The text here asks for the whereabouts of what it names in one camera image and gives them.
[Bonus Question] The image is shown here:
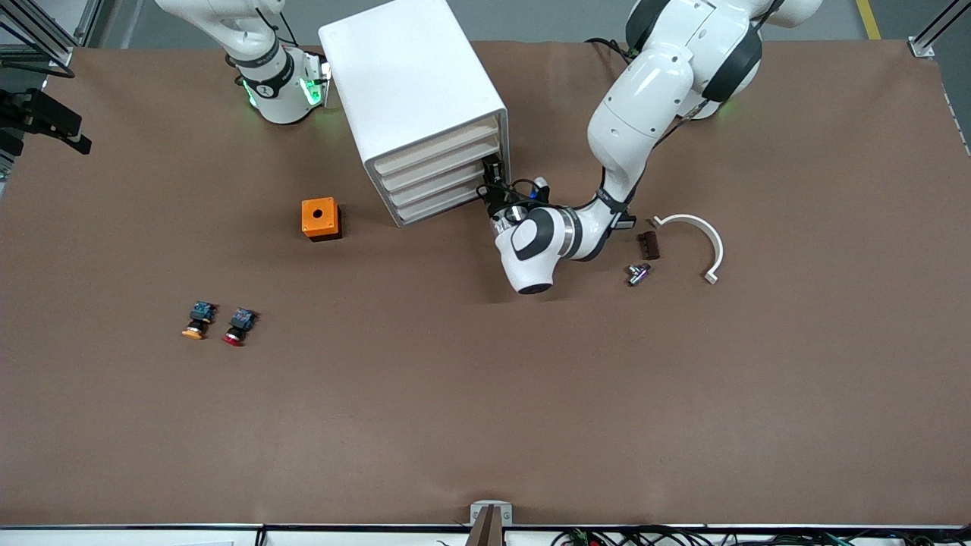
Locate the yellow mushroom push button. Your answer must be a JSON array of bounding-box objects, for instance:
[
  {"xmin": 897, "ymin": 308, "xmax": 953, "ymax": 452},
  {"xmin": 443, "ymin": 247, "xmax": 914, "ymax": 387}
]
[{"xmin": 182, "ymin": 301, "xmax": 217, "ymax": 340}]

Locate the red mushroom push button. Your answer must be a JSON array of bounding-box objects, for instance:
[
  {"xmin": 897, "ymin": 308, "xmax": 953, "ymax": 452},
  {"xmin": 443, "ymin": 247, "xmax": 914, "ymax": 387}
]
[{"xmin": 222, "ymin": 307, "xmax": 257, "ymax": 347}]

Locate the brown table mat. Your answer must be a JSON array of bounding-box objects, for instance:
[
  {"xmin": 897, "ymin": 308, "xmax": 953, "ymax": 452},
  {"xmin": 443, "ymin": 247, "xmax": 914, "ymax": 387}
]
[{"xmin": 0, "ymin": 38, "xmax": 971, "ymax": 528}]

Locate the aluminium frame profile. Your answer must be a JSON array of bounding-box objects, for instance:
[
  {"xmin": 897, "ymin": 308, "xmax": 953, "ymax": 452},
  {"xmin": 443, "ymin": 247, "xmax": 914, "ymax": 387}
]
[{"xmin": 0, "ymin": 0, "xmax": 103, "ymax": 77}]

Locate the black arm base cable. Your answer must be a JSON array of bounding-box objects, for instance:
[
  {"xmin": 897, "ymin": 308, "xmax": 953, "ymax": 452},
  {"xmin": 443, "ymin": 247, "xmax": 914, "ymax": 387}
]
[{"xmin": 584, "ymin": 36, "xmax": 634, "ymax": 65}]

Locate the orange button enclosure box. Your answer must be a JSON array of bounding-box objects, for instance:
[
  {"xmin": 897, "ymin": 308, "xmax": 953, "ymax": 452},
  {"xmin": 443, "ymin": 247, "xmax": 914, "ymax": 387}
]
[{"xmin": 301, "ymin": 197, "xmax": 343, "ymax": 242}]

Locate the white curved bracket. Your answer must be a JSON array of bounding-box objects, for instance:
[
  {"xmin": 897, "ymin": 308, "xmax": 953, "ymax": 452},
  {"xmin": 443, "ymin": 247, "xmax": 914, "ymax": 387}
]
[{"xmin": 651, "ymin": 214, "xmax": 725, "ymax": 285}]

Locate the grey metal table bracket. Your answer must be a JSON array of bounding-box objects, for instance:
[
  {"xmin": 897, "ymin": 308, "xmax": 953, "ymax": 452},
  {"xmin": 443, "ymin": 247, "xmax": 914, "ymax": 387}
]
[{"xmin": 470, "ymin": 500, "xmax": 513, "ymax": 546}]

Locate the brown camera post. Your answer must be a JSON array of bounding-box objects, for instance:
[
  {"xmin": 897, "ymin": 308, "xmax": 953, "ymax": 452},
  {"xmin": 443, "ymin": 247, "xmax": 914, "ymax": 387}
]
[{"xmin": 464, "ymin": 506, "xmax": 505, "ymax": 546}]

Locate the black cable bundle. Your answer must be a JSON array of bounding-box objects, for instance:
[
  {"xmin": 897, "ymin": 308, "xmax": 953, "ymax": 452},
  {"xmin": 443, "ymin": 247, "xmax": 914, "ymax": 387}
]
[{"xmin": 550, "ymin": 526, "xmax": 971, "ymax": 546}]

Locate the aluminium frame post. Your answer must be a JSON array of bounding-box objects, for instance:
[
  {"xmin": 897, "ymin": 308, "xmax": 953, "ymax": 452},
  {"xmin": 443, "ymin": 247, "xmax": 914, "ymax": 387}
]
[{"xmin": 910, "ymin": 0, "xmax": 971, "ymax": 58}]

